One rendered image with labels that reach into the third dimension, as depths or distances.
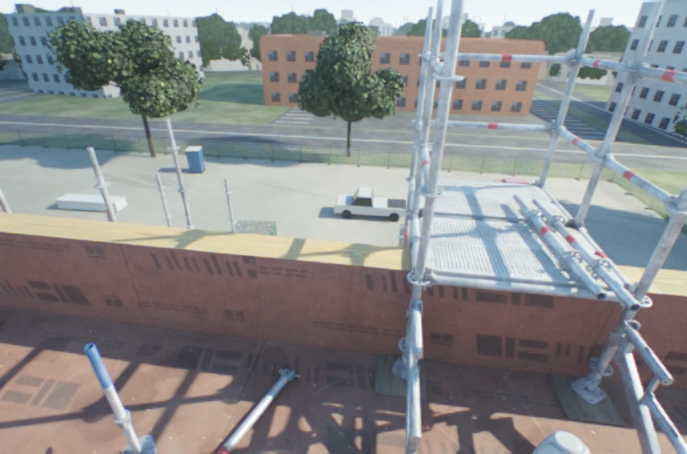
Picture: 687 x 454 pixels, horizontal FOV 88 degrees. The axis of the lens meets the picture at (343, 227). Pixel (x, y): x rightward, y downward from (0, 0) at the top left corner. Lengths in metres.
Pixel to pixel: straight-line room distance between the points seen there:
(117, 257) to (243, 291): 0.85
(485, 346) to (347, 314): 0.88
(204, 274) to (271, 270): 0.45
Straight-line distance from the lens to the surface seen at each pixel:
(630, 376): 2.39
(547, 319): 2.43
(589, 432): 2.60
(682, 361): 2.97
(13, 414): 2.89
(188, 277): 2.52
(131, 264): 2.70
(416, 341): 1.84
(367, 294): 2.20
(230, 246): 2.34
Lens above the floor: 1.89
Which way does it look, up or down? 29 degrees down
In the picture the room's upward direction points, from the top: 1 degrees clockwise
